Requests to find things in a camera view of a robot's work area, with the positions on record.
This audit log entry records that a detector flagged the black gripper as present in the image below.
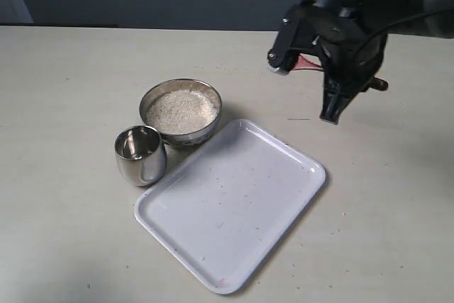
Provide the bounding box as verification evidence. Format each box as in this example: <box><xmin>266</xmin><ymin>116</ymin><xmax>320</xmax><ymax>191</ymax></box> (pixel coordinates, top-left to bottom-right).
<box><xmin>267</xmin><ymin>4</ymin><xmax>387</xmax><ymax>124</ymax></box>

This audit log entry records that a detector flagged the dark red wooden spoon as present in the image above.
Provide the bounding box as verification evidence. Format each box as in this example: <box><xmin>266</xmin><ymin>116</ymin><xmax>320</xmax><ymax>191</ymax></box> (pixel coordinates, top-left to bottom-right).
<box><xmin>293</xmin><ymin>53</ymin><xmax>389</xmax><ymax>92</ymax></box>

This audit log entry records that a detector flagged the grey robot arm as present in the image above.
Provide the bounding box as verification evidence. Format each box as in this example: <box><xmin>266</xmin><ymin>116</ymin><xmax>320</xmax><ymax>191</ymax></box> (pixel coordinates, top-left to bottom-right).
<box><xmin>267</xmin><ymin>0</ymin><xmax>453</xmax><ymax>124</ymax></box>

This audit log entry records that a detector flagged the steel bowl with rice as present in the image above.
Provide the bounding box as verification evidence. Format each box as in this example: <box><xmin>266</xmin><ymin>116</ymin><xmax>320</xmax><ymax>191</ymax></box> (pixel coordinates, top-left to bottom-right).
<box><xmin>139</xmin><ymin>79</ymin><xmax>223</xmax><ymax>148</ymax></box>

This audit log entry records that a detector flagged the small steel cup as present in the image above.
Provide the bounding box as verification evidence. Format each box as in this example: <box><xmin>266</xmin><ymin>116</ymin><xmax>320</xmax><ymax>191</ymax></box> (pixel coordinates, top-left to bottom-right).
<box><xmin>114</xmin><ymin>125</ymin><xmax>167</xmax><ymax>187</ymax></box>

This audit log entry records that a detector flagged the white plastic tray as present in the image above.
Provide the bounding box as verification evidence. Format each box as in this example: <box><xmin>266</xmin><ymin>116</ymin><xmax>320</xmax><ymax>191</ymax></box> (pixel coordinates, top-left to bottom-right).
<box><xmin>135</xmin><ymin>119</ymin><xmax>326</xmax><ymax>295</ymax></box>

